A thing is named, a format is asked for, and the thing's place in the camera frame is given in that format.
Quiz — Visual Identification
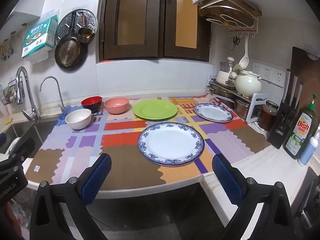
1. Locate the round metal steamer tray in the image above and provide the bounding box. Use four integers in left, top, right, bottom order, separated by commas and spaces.
55, 9, 97, 45

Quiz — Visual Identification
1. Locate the white lid stand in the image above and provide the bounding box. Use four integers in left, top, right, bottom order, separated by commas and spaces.
245, 93, 268, 123

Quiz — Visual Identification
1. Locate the chrome kitchen faucet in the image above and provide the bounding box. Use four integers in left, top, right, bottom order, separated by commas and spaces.
15, 66, 41, 123

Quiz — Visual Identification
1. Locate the white wall socket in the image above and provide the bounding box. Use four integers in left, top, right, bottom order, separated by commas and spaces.
272, 68, 286, 87
261, 65, 273, 80
251, 62, 263, 77

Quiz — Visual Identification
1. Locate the small cream pot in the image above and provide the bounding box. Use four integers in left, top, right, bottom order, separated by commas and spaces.
216, 69, 237, 85

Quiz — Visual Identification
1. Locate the blue and white pump bottle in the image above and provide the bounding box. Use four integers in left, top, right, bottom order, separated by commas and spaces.
298, 131, 320, 167

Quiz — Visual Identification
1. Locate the stainless steel pot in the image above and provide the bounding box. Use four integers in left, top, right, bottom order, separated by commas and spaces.
235, 99, 252, 119
211, 85, 237, 103

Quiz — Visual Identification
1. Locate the metal pot shelf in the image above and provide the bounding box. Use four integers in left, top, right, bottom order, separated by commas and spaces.
206, 75, 253, 120

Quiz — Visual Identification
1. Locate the small brass ladle pot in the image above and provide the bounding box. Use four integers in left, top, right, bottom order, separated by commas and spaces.
76, 11, 96, 44

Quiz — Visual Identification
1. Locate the black perforated frying pan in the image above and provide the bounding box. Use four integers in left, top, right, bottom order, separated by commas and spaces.
54, 11, 88, 72

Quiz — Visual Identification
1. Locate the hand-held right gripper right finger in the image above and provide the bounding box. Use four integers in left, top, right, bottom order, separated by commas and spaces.
212, 154, 295, 240

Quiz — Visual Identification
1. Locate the thin gooseneck faucet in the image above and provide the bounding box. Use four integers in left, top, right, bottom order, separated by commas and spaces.
40, 76, 65, 113

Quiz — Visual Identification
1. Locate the silver handled knife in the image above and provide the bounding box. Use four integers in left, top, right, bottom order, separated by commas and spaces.
282, 69, 292, 105
295, 82, 304, 108

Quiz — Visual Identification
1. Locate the kitchen paper towel pack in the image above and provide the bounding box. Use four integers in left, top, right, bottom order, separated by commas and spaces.
21, 15, 58, 59

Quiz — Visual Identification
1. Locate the green dish soap bottle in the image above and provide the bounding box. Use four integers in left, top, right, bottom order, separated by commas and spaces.
282, 93, 320, 160

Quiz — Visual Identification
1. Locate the red and black bowl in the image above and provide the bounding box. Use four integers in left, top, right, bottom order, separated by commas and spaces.
81, 96, 103, 113

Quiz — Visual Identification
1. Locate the pink bowl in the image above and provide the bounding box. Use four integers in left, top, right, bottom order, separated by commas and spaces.
104, 97, 130, 115

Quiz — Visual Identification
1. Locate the colourful patchwork mat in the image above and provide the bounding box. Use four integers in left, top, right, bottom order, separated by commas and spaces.
25, 94, 273, 184

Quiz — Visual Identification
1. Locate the wooden cutting board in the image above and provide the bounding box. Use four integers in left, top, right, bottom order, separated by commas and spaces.
199, 0, 262, 23

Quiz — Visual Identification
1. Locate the white serving spoon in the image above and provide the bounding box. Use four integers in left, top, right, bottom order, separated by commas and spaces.
239, 36, 250, 72

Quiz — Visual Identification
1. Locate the stainless steel sink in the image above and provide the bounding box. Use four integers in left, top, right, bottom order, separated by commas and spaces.
0, 120, 58, 158

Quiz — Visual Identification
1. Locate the green plate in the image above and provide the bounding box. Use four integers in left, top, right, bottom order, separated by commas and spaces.
133, 99, 178, 121

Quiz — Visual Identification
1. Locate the white bowl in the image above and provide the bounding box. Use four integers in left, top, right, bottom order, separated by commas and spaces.
65, 109, 92, 131

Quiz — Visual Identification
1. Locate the glass jar with dark contents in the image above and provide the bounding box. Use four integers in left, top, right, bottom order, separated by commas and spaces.
259, 100, 279, 132

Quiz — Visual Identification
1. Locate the dark brown window frame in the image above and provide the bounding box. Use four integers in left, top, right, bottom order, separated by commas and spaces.
96, 0, 213, 64

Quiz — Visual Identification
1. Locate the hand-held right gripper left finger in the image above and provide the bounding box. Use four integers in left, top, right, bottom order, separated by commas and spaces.
29, 153, 112, 240

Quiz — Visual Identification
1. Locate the black knife block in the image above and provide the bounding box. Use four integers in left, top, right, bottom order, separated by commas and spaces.
267, 100, 300, 149

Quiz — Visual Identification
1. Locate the black wire basket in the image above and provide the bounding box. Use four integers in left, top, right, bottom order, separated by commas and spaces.
1, 79, 25, 105

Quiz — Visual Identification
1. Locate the large blue floral plate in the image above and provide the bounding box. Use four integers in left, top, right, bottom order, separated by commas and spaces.
137, 122, 205, 167

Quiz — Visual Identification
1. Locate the small blue floral plate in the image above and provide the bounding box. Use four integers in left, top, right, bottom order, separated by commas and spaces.
193, 103, 234, 123

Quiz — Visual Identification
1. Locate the dark brown cutting board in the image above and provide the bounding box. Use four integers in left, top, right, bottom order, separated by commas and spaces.
287, 46, 320, 120

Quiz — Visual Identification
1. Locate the white wall rack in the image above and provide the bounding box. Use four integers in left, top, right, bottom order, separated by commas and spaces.
196, 0, 262, 40

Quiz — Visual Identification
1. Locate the glass lidded pot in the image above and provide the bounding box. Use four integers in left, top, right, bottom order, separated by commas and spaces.
219, 57, 235, 73

